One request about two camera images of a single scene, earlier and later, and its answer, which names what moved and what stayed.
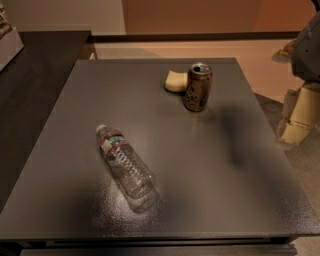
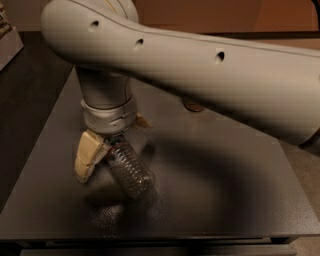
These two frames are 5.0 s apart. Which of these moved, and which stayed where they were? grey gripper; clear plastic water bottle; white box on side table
Moved: grey gripper
Stayed: clear plastic water bottle; white box on side table
